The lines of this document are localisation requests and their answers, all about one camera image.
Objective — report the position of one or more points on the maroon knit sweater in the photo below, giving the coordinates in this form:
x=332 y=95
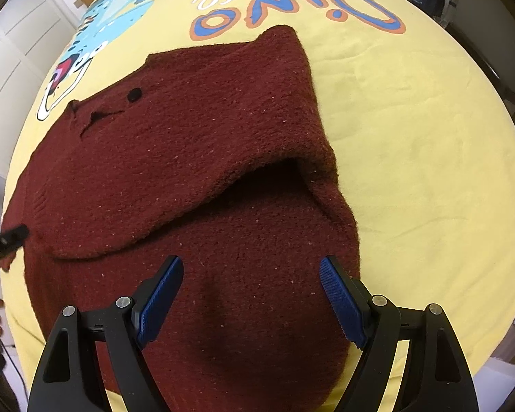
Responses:
x=197 y=137

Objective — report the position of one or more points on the yellow printed blanket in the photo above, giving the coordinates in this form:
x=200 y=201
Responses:
x=412 y=137

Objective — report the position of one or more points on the white wardrobe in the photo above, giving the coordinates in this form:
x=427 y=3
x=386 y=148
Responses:
x=13 y=51

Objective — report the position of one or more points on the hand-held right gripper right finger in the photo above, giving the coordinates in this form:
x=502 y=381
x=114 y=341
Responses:
x=341 y=298

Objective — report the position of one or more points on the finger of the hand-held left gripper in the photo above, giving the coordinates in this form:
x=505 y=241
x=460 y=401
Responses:
x=10 y=235

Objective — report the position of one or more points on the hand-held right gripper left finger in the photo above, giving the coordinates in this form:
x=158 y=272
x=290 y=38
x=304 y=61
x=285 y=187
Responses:
x=161 y=298

